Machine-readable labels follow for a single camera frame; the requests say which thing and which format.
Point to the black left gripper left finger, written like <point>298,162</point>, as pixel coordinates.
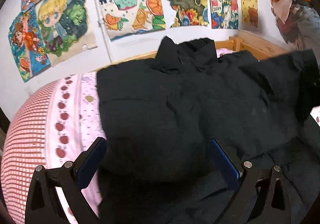
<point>43,204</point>

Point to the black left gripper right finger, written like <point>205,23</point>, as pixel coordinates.
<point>260,195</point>

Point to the black large garment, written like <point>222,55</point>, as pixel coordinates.
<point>159,116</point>

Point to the pink checkered apple bedsheet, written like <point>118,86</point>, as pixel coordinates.
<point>56,124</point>

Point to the red-haired girl drawing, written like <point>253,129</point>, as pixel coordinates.
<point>26,42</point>

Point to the orange grey bagged bedding bundle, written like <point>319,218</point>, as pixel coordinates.
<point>298,23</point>

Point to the blonde child drawing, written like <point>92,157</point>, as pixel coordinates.
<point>65,28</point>

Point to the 2024 colourful drawing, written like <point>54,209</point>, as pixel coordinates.
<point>224,14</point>

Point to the fish and boat drawing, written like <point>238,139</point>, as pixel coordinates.
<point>128,17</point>

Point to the wooden bed frame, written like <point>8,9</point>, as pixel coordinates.
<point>250,46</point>

